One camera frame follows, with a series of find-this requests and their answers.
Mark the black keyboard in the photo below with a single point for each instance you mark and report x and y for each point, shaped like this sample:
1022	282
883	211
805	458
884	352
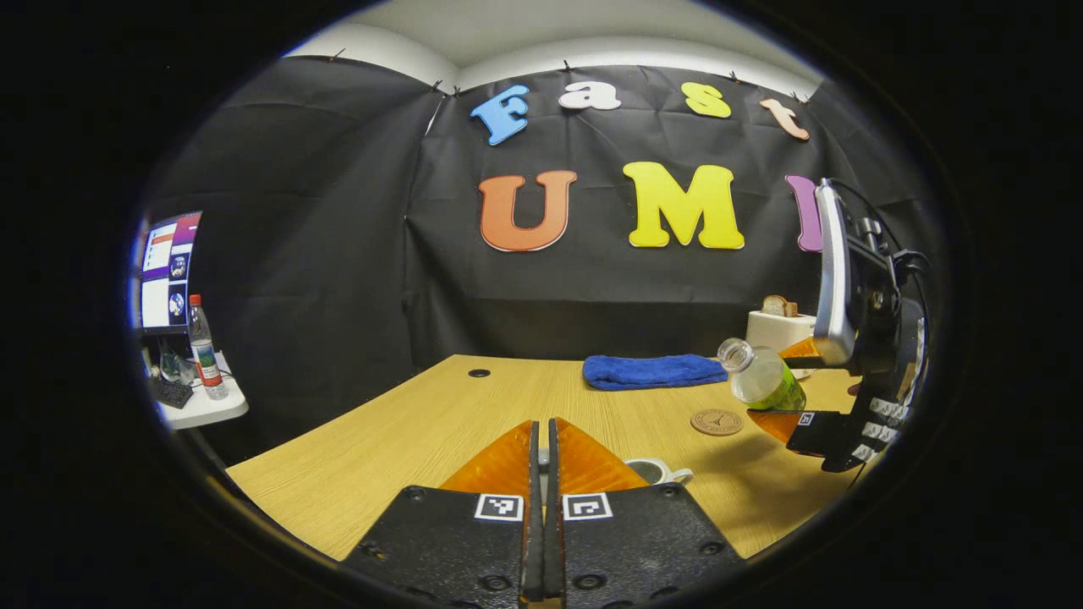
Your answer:
172	392

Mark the white toaster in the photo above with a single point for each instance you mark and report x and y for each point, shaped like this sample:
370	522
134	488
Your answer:
774	331

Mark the computer monitor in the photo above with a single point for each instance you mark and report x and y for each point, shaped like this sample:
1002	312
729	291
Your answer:
169	271

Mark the white teacup lid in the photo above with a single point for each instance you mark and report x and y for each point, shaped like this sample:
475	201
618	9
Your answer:
543	461

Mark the clear green label water bottle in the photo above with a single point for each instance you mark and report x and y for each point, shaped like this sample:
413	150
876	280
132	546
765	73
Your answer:
761	381

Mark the round brown coaster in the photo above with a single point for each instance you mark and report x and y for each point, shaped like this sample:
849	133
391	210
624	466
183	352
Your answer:
717	422

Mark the white side table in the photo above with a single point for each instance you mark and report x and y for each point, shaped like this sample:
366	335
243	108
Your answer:
203	410

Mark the red cap plastic bottle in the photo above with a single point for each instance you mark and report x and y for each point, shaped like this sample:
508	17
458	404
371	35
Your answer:
206	355

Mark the white teacup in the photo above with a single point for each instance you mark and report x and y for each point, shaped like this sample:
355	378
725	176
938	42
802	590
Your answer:
651	470

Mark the blue towel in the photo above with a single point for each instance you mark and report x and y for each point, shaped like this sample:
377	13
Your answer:
651	371

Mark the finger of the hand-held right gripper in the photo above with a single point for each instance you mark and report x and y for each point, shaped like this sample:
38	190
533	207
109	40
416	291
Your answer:
816	436
802	353

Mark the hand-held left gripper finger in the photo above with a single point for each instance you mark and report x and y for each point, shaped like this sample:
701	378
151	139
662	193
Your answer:
534	550
552	550

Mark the black backdrop cloth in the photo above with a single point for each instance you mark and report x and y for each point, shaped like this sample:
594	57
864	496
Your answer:
338	211

